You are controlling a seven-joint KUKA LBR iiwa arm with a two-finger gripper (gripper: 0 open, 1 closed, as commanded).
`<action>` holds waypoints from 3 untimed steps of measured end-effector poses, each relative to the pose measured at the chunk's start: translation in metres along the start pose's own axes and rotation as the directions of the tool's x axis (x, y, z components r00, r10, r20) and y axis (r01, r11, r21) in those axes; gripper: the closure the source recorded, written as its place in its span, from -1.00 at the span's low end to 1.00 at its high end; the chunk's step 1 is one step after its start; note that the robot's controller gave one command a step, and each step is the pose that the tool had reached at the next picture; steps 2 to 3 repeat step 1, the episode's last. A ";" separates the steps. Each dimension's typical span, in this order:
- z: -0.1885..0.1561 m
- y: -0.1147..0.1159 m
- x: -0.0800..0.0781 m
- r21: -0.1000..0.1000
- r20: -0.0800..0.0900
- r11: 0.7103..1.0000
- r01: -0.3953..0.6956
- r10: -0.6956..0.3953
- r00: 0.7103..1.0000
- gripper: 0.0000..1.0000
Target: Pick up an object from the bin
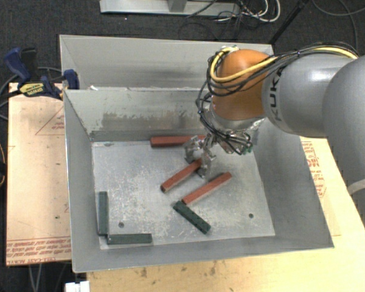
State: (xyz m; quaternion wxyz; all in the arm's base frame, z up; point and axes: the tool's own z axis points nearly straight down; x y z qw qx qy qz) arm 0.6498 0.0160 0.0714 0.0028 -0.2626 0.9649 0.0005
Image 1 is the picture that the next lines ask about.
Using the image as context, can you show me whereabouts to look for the brown cardboard board red print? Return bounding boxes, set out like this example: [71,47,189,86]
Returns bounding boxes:
[5,82,342,267]

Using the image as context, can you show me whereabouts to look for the grey metal bin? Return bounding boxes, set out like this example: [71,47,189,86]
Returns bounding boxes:
[59,34,335,274]

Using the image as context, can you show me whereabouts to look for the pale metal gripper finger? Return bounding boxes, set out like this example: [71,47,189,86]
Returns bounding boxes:
[196,146,217,179]
[183,136,203,164]

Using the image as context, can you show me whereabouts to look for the red-brown flat block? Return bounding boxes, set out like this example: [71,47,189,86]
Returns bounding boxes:
[181,172,233,207]
[159,158,203,193]
[150,135,206,148]

